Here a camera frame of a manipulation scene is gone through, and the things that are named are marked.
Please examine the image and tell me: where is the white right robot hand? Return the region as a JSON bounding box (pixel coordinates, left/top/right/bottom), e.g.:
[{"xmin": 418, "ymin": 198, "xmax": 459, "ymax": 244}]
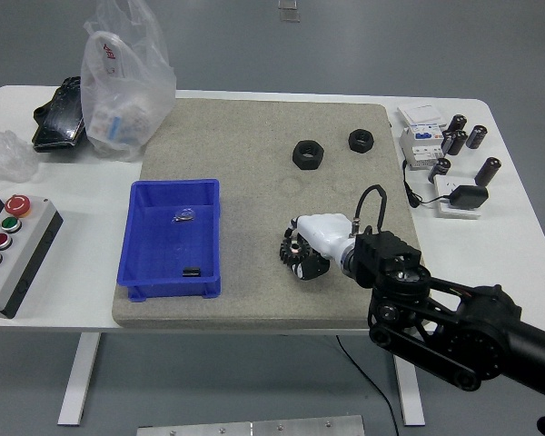
[{"xmin": 284, "ymin": 213, "xmax": 353, "ymax": 282}]

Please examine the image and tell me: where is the large black gear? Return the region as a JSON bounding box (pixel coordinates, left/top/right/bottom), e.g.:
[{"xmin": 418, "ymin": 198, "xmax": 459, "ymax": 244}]
[{"xmin": 279, "ymin": 229, "xmax": 318, "ymax": 273}]

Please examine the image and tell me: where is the large black hex nut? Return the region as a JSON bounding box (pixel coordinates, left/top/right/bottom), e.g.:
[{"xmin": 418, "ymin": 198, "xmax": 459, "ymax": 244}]
[{"xmin": 291, "ymin": 139, "xmax": 326, "ymax": 172}]

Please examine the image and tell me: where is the small black hex nut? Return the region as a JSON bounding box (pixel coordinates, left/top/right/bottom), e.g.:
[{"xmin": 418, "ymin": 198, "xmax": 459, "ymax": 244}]
[{"xmin": 347, "ymin": 128, "xmax": 376, "ymax": 154}]

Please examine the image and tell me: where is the grey push-button control box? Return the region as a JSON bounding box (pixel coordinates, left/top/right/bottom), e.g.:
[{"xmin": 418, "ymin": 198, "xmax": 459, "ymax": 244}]
[{"xmin": 0, "ymin": 184, "xmax": 65, "ymax": 320}]

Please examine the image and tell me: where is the grey-brown mat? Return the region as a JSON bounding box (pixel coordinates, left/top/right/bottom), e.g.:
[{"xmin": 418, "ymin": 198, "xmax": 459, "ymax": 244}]
[{"xmin": 111, "ymin": 98, "xmax": 423, "ymax": 329}]

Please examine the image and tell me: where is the white circuit breaker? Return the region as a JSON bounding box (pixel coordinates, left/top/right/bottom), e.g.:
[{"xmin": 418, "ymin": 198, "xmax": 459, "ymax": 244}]
[{"xmin": 398, "ymin": 124, "xmax": 449, "ymax": 172}]

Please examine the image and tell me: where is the black power adapter plug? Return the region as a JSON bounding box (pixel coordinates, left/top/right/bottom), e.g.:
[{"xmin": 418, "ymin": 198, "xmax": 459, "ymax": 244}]
[{"xmin": 449, "ymin": 183, "xmax": 490, "ymax": 211}]

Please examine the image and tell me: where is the flat white carton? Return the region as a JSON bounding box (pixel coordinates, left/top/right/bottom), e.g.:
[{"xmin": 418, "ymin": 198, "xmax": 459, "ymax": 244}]
[{"xmin": 396, "ymin": 103, "xmax": 447, "ymax": 129}]

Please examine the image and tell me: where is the blue plastic bin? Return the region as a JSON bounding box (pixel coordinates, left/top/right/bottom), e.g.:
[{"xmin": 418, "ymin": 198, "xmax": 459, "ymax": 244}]
[{"xmin": 116, "ymin": 178, "xmax": 223, "ymax": 303}]

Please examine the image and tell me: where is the white table leg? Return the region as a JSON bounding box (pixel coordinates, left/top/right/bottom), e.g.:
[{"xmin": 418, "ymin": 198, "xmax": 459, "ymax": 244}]
[
  {"xmin": 56, "ymin": 332, "xmax": 102, "ymax": 427},
  {"xmin": 391, "ymin": 354, "xmax": 426, "ymax": 427}
]

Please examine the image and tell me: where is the silver metal plate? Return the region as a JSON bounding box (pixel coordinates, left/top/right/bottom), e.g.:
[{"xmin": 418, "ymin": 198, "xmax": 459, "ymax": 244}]
[{"xmin": 135, "ymin": 414, "xmax": 365, "ymax": 436}]

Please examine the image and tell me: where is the white plastic shopping bag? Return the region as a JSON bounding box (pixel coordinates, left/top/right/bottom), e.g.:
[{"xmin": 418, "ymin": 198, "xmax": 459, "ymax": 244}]
[{"xmin": 80, "ymin": 0, "xmax": 177, "ymax": 163}]

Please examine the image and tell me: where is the black shiny packet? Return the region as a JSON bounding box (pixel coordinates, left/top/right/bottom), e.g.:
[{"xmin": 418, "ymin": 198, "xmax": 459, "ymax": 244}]
[{"xmin": 31, "ymin": 75, "xmax": 88, "ymax": 154}]

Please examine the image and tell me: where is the red emergency stop button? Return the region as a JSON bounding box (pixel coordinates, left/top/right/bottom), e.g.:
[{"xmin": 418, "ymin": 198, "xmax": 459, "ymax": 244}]
[{"xmin": 4, "ymin": 193, "xmax": 33, "ymax": 219}]

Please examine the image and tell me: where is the crumpled clear plastic wrap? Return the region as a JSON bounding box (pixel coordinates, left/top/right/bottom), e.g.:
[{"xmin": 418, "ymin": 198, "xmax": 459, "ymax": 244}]
[{"xmin": 0, "ymin": 128, "xmax": 41, "ymax": 183}]

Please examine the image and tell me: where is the black adapter cord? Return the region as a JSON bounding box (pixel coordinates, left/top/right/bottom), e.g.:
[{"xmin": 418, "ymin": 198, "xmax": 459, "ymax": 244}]
[{"xmin": 401, "ymin": 159, "xmax": 453, "ymax": 210}]

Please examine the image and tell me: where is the white wall socket plate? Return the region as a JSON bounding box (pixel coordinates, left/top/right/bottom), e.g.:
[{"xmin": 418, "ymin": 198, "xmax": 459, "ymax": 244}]
[{"xmin": 433, "ymin": 174, "xmax": 483, "ymax": 220}]

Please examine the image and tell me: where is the black floor cable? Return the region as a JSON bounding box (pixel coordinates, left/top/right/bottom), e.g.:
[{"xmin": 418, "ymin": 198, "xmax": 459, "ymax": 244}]
[{"xmin": 335, "ymin": 335, "xmax": 400, "ymax": 436}]

